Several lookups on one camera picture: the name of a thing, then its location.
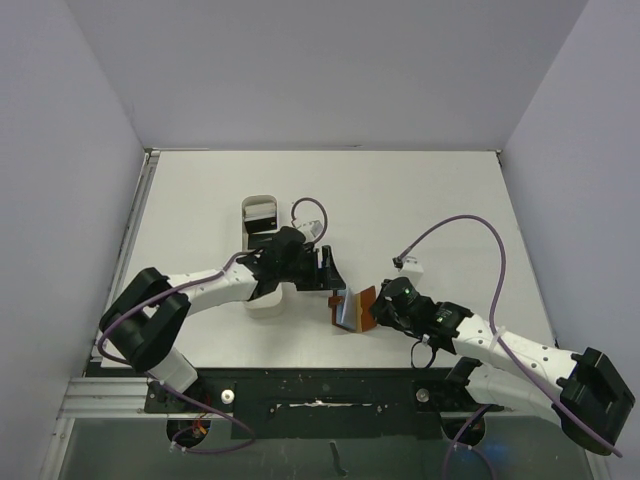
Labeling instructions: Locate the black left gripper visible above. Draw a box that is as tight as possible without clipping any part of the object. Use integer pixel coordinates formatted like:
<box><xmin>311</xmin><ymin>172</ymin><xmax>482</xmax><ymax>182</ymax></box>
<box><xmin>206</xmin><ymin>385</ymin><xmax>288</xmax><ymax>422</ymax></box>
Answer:
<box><xmin>278</xmin><ymin>245</ymin><xmax>344</xmax><ymax>290</ymax></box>

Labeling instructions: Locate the brown leather card holder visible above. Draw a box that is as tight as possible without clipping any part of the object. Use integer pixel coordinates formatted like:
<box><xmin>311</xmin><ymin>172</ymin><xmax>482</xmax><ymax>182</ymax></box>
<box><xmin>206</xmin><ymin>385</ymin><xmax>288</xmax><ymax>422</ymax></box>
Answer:
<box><xmin>328</xmin><ymin>286</ymin><xmax>377</xmax><ymax>333</ymax></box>

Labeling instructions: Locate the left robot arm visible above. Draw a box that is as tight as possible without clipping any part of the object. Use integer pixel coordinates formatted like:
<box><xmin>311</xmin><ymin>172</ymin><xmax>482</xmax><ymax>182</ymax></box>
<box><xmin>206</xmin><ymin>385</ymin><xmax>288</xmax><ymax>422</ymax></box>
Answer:
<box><xmin>96</xmin><ymin>227</ymin><xmax>346</xmax><ymax>411</ymax></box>

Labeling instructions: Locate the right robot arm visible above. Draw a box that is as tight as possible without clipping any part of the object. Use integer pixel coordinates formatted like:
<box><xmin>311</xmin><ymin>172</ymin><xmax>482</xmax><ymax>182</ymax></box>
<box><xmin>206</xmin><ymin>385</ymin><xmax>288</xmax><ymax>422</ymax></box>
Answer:
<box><xmin>370</xmin><ymin>277</ymin><xmax>635</xmax><ymax>456</ymax></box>

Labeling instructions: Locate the black card in tray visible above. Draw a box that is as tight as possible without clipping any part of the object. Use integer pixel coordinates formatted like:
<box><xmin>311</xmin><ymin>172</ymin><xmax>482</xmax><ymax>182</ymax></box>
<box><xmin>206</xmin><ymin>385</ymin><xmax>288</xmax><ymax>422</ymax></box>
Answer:
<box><xmin>246</xmin><ymin>232</ymin><xmax>274</xmax><ymax>250</ymax></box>

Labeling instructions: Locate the black card upper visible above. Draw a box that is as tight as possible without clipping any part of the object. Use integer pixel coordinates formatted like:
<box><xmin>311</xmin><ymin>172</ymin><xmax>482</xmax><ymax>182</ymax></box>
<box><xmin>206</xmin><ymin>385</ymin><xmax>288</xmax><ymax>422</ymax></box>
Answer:
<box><xmin>243</xmin><ymin>215</ymin><xmax>278</xmax><ymax>235</ymax></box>

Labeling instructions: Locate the white card stack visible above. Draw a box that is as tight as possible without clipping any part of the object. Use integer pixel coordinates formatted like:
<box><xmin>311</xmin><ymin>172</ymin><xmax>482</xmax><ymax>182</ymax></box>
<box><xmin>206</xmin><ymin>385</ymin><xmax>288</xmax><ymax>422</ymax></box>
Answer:
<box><xmin>243</xmin><ymin>198</ymin><xmax>277</xmax><ymax>218</ymax></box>

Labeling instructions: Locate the white oblong tray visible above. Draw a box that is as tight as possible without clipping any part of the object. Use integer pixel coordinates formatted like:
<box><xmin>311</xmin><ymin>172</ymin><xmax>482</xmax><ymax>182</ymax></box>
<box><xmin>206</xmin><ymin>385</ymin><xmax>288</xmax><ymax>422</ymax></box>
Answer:
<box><xmin>241</xmin><ymin>195</ymin><xmax>284</xmax><ymax>318</ymax></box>

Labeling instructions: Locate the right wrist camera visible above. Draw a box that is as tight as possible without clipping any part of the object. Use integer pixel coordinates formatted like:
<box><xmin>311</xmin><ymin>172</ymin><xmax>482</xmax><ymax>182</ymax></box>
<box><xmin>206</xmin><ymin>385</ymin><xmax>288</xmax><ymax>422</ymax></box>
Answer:
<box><xmin>393</xmin><ymin>255</ymin><xmax>424</xmax><ymax>287</ymax></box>

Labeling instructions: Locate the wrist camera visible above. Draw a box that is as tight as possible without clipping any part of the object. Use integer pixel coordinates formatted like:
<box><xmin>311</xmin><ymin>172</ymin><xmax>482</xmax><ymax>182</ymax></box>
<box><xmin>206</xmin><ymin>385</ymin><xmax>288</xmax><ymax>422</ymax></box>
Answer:
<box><xmin>393</xmin><ymin>255</ymin><xmax>424</xmax><ymax>287</ymax></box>
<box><xmin>292</xmin><ymin>220</ymin><xmax>323</xmax><ymax>243</ymax></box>

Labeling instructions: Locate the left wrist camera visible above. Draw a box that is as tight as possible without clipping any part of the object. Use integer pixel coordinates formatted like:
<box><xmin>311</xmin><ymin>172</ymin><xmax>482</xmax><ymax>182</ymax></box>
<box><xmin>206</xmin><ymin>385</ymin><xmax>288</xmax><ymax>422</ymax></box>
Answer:
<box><xmin>292</xmin><ymin>220</ymin><xmax>323</xmax><ymax>243</ymax></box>

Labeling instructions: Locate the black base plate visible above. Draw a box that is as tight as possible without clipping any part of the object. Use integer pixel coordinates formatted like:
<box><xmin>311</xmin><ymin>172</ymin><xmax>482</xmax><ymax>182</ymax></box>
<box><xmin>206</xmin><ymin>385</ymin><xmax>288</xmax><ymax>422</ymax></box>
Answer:
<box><xmin>144</xmin><ymin>367</ymin><xmax>506</xmax><ymax>441</ymax></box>

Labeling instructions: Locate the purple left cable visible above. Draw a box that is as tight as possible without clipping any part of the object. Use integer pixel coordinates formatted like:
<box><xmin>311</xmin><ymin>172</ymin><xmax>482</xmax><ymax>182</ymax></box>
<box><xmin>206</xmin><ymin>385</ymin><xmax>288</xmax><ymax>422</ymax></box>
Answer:
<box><xmin>97</xmin><ymin>197</ymin><xmax>329</xmax><ymax>456</ymax></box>

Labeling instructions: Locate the aluminium rail frame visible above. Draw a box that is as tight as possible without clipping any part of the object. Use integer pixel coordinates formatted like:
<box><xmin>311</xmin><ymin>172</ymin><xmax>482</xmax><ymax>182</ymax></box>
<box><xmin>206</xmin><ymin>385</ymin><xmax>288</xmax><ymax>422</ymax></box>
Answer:
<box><xmin>39</xmin><ymin>147</ymin><xmax>161</xmax><ymax>480</ymax></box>

